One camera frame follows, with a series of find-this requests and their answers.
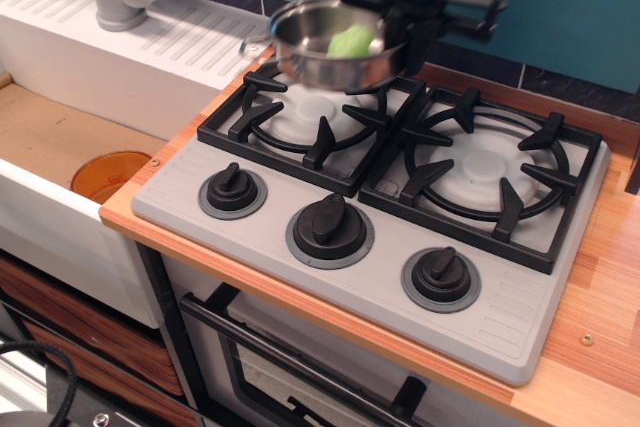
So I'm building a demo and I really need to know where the teal box right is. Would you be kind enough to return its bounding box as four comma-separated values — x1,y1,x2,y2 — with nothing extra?
348,0,640,94

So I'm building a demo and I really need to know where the green toy cauliflower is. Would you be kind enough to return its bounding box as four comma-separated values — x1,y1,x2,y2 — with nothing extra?
327,24,375,58

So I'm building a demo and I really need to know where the grey toy stove top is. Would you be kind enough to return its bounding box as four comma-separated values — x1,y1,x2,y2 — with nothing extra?
131,66,610,385

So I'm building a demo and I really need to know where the black right stove knob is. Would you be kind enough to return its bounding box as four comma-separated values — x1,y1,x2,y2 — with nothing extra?
401,246,481,314

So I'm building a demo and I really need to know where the black stove knob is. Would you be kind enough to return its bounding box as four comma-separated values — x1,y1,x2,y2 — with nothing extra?
198,162,268,221
285,194,375,270
401,246,481,314

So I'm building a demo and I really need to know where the white toy sink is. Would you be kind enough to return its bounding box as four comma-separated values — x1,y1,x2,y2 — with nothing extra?
1,0,267,328

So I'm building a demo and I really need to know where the white burner cap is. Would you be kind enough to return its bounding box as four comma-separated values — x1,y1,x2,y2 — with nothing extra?
263,84,378,145
415,130,546,212

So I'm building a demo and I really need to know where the black left stove knob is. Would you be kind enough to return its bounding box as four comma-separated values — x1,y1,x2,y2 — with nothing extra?
198,162,268,221

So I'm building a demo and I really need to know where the black middle stove knob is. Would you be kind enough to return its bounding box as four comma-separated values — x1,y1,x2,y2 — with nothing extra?
285,194,375,270

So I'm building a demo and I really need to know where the upper wooden drawer front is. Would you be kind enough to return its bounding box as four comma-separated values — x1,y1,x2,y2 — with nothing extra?
1,258,174,384

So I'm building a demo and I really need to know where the lower wooden drawer front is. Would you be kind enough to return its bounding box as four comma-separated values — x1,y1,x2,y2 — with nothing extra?
24,320,198,427

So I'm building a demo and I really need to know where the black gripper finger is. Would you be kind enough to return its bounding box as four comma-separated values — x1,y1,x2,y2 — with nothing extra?
401,14,447,77

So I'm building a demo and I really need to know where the black left burner grate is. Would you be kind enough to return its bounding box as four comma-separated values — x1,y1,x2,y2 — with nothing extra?
197,65,426,197

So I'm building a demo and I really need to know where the white left burner cap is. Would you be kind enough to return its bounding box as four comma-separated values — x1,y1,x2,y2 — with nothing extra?
263,84,378,145

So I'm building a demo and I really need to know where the wooden drawer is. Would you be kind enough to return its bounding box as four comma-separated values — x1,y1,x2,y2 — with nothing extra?
1,258,174,384
24,320,198,427

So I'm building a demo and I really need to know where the orange plastic bowl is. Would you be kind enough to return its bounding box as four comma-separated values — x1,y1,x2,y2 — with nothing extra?
71,150,151,204

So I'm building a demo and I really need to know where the black braided cable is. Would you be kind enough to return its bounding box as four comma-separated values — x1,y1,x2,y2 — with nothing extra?
0,339,80,423

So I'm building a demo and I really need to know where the oven door with black handle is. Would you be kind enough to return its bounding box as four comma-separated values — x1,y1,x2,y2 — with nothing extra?
179,282,446,427

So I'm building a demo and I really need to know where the stainless steel pot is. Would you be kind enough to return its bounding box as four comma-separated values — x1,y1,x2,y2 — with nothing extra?
239,0,408,92

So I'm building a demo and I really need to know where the white right burner cap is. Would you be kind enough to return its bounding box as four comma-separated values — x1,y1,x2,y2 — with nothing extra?
415,130,546,212

